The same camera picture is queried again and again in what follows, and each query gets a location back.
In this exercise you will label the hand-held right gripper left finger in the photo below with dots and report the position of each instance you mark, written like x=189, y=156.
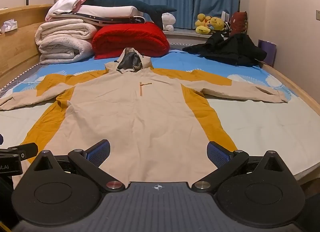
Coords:
x=100, y=153

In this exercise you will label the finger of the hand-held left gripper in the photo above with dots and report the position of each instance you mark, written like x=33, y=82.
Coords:
x=27, y=149

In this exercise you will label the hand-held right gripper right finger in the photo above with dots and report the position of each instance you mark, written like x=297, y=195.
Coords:
x=217, y=156

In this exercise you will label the beige and yellow hoodie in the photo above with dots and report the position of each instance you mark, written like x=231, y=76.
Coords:
x=140, y=122

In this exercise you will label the black clothes pile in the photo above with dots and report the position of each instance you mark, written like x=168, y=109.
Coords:
x=225, y=48

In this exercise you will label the grey fleece folded blanket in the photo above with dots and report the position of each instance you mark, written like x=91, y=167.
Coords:
x=62, y=51

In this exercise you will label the red folded blanket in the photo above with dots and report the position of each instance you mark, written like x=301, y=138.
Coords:
x=130, y=39

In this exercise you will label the white window ledge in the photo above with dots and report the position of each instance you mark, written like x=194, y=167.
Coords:
x=185, y=38

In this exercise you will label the tissue box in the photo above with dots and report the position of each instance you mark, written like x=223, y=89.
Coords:
x=9, y=26

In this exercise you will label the black white striped plush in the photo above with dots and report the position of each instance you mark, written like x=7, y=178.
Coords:
x=227, y=26

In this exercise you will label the yellow bear plush toy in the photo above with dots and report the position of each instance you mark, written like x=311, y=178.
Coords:
x=217, y=23

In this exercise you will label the yellow duck plush toy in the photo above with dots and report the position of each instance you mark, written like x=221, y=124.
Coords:
x=203, y=23

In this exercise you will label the navy cloth with white trim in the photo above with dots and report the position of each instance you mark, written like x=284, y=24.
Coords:
x=112, y=20

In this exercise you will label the dark red plush cushion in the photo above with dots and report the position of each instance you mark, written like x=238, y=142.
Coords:
x=238, y=22

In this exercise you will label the white pillow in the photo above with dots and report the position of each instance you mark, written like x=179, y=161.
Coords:
x=105, y=11

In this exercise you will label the white plush toy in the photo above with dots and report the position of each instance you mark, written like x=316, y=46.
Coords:
x=167, y=19

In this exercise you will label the pink and white garment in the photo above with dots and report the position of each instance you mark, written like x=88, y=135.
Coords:
x=66, y=3

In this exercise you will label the wooden bed frame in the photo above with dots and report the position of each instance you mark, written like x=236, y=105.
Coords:
x=20, y=44

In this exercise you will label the wall socket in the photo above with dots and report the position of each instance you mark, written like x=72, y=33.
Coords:
x=318, y=15

